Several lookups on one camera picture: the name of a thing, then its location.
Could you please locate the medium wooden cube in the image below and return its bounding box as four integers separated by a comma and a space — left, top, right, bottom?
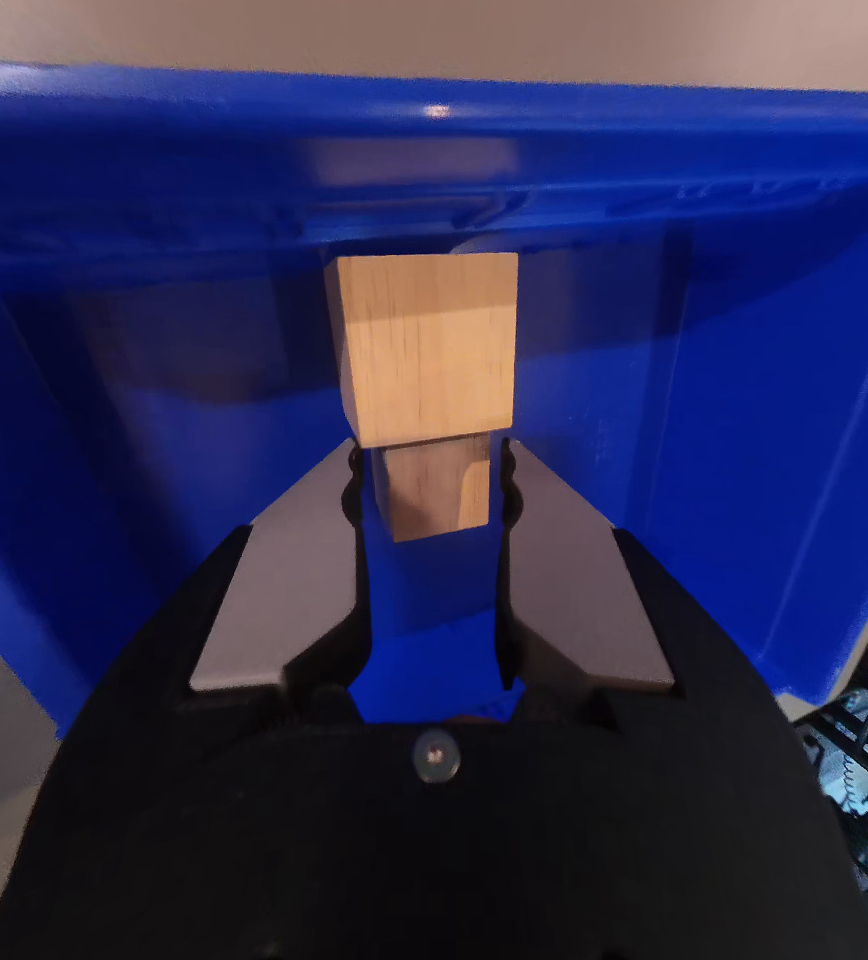
370, 435, 492, 543

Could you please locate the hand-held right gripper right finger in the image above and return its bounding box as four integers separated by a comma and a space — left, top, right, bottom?
496, 438, 677, 695

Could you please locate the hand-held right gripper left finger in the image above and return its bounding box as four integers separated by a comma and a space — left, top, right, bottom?
188, 438, 373, 695

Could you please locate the blue plastic bin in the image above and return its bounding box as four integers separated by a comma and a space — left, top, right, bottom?
0, 60, 868, 740

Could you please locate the large wooden cube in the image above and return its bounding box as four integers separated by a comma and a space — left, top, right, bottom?
325, 252, 520, 445

